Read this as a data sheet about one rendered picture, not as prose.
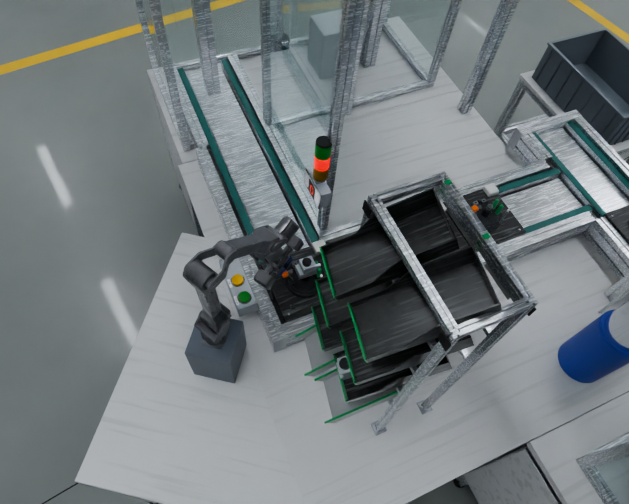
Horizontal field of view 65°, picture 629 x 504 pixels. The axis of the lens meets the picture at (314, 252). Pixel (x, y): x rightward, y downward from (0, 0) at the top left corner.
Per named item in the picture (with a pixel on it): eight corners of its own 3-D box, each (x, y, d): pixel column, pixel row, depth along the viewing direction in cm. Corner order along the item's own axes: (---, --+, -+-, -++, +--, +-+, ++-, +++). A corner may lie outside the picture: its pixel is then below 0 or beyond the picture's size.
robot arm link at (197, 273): (201, 287, 113) (221, 269, 116) (179, 269, 115) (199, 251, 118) (218, 336, 141) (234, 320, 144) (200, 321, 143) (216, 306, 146)
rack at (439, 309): (375, 435, 156) (452, 345, 88) (328, 334, 173) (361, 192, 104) (432, 410, 161) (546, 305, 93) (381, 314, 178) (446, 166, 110)
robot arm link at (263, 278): (299, 232, 147) (283, 222, 149) (261, 282, 143) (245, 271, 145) (304, 243, 155) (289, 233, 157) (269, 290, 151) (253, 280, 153)
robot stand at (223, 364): (193, 374, 163) (183, 353, 145) (207, 335, 170) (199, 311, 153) (234, 384, 162) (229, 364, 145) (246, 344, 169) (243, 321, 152)
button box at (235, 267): (239, 317, 170) (237, 309, 164) (220, 267, 179) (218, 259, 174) (258, 310, 171) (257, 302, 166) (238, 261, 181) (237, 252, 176)
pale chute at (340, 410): (334, 423, 145) (324, 423, 142) (323, 380, 151) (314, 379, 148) (413, 390, 131) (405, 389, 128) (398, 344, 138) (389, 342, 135)
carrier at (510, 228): (472, 254, 183) (484, 235, 173) (439, 205, 194) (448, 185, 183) (525, 234, 189) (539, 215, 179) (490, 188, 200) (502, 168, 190)
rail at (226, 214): (273, 352, 168) (273, 341, 159) (198, 165, 209) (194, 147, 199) (288, 347, 169) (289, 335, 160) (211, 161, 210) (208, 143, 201)
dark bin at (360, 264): (336, 301, 108) (325, 290, 102) (322, 251, 114) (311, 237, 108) (461, 254, 102) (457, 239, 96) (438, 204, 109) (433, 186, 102)
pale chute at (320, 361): (314, 376, 152) (304, 375, 148) (304, 337, 158) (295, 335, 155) (387, 340, 138) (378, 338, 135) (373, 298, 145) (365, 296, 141)
